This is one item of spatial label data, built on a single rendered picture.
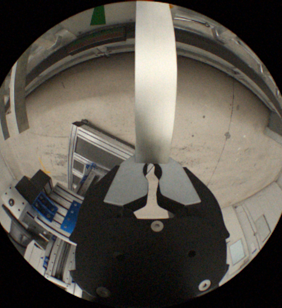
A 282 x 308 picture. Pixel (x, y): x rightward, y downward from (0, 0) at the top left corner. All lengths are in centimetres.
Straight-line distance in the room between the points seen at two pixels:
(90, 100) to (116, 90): 28
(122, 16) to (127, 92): 76
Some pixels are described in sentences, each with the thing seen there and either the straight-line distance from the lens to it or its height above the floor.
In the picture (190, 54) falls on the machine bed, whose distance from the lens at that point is 97.
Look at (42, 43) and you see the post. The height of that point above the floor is 76.
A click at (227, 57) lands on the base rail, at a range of 46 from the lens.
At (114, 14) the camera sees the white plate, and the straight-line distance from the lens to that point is 32.
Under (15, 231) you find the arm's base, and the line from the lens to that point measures 63.
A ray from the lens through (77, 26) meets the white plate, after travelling 35.
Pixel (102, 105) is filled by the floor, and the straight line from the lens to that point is 102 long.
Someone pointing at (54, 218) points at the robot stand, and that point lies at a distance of 55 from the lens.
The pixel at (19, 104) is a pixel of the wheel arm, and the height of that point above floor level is 84.
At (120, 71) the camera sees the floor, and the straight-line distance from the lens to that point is 101.
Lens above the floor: 93
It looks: 59 degrees down
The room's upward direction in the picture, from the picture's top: 174 degrees counter-clockwise
